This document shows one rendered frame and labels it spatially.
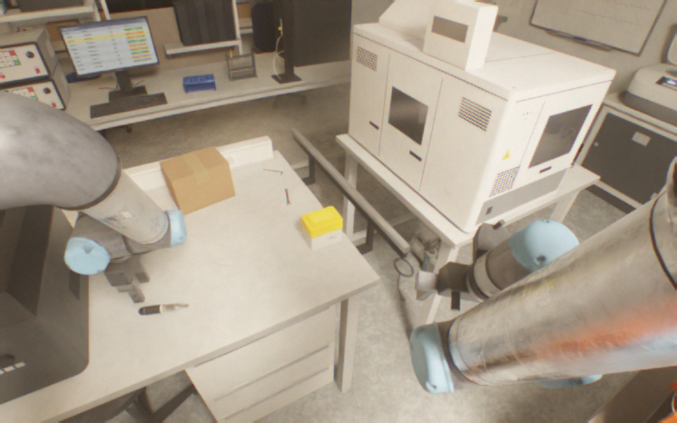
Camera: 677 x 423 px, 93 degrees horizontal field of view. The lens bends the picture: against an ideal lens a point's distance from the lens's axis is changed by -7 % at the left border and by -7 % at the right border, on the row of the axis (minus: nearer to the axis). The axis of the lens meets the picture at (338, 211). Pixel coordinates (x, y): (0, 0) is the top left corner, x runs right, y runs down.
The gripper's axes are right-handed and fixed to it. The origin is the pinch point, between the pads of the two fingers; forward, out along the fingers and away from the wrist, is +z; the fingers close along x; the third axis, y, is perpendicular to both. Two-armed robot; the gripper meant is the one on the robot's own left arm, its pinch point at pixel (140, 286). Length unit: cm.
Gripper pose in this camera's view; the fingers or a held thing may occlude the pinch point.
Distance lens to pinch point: 106.0
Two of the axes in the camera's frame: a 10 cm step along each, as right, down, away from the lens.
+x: 1.9, 6.3, -7.5
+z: -0.2, 7.7, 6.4
